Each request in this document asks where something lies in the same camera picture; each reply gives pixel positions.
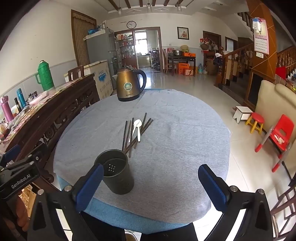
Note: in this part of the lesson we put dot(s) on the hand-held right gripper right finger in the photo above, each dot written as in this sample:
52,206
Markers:
212,187

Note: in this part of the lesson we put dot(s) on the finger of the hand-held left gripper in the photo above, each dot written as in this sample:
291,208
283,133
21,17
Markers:
34,153

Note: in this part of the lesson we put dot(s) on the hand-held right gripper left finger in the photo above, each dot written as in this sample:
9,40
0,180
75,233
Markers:
90,185

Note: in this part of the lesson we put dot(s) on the dark metal utensil holder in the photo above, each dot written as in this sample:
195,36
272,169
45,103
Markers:
120,180

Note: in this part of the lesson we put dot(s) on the pile of dark chopsticks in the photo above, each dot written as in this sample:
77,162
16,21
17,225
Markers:
131,136

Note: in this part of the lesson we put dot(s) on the white plastic spoon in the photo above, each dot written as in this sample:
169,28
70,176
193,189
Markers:
137,124

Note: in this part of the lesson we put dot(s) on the person's left hand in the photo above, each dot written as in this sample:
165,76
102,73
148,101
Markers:
22,213

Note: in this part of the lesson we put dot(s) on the blue table cover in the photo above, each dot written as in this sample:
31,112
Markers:
108,215

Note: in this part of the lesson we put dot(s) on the carved dark wooden sideboard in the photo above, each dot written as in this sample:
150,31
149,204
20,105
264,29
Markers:
57,109

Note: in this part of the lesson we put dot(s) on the dark slim bottle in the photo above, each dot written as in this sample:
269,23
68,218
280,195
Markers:
16,104

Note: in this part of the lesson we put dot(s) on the pink water bottle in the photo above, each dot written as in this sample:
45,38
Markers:
7,109

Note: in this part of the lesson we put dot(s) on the teal water bottle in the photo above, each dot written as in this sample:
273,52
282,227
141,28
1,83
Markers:
20,97

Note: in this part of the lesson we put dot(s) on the grey tablecloth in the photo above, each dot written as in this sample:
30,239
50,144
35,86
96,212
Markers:
173,139

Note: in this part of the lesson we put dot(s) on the dark wooden lattice chair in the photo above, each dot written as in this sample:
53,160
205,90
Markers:
281,208

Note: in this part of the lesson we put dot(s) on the green thermos jug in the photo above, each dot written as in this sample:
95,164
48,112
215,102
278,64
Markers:
45,76

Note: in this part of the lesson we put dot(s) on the red and yellow stool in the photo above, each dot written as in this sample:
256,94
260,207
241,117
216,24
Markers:
255,117

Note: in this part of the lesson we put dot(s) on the small white stool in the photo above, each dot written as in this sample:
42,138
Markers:
242,111

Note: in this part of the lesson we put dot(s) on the red child chair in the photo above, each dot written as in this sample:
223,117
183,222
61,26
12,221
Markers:
282,129

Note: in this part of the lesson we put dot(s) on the white chest freezer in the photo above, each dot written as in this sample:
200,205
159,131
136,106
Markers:
101,76

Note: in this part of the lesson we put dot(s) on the beige sofa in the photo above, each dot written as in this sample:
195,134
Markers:
270,99

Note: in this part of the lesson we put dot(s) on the bronze electric kettle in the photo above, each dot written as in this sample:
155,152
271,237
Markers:
128,83

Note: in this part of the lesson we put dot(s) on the clear water jug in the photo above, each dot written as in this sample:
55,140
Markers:
200,69

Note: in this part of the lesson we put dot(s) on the orange cartons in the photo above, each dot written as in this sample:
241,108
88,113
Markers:
185,69

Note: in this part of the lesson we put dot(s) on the grey refrigerator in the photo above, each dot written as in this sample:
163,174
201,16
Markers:
99,48

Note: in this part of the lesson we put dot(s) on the brown striped curtain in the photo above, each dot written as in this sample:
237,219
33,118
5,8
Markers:
79,34

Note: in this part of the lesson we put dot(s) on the wooden stair railing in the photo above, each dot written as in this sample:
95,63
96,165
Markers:
233,62

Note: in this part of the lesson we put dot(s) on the dark wooden side table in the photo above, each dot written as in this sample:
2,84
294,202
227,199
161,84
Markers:
182,59

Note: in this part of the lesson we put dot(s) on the flat orange box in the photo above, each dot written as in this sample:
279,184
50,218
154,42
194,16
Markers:
189,55

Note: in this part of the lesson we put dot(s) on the blue bag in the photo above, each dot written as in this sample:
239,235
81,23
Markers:
93,30

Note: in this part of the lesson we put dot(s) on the glass display cabinet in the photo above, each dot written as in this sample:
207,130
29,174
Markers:
124,48

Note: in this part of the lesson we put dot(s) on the metal bowl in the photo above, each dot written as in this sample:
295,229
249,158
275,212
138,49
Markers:
177,52

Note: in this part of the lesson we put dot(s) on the metal kitchen rack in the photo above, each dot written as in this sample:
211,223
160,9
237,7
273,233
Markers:
154,58

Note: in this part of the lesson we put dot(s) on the dark wooden door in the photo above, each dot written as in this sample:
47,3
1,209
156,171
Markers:
211,38

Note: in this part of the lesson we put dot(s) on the pink wall calendar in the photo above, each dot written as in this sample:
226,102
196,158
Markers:
261,41

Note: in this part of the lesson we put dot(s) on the framed wall picture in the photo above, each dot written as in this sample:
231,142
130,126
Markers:
183,33

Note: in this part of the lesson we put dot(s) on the round wall clock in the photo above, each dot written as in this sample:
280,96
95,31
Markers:
131,24

